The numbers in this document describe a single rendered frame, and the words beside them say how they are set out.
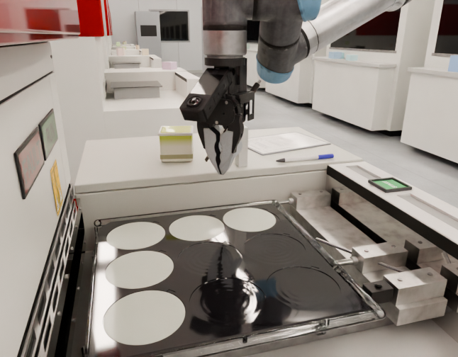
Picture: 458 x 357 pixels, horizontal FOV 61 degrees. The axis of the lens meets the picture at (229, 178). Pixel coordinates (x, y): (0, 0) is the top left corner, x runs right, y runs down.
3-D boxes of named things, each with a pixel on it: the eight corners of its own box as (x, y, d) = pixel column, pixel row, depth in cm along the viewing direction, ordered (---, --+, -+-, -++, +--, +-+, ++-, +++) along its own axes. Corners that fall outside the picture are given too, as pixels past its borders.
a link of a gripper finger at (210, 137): (233, 167, 78) (233, 122, 75) (218, 176, 73) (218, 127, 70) (220, 165, 79) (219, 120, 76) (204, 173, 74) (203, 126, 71)
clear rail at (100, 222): (93, 228, 73) (93, 222, 72) (94, 225, 74) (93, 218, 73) (278, 206, 82) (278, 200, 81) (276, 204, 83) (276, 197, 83)
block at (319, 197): (295, 210, 82) (296, 197, 81) (289, 203, 85) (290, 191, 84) (330, 205, 84) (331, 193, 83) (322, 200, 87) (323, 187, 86)
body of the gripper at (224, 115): (255, 122, 74) (257, 56, 70) (234, 132, 67) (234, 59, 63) (220, 118, 78) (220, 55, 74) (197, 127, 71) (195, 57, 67)
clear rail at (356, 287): (378, 322, 49) (379, 314, 48) (269, 205, 83) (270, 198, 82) (388, 321, 49) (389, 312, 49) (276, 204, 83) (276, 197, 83)
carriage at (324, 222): (396, 327, 54) (399, 309, 52) (288, 215, 86) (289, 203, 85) (444, 316, 56) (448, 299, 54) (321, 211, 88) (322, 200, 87)
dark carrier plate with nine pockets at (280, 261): (88, 369, 41) (88, 365, 41) (99, 225, 73) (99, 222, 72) (369, 312, 50) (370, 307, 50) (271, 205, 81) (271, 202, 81)
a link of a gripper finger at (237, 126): (243, 152, 70) (244, 104, 67) (239, 154, 69) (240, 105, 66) (221, 149, 73) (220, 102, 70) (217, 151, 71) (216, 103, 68)
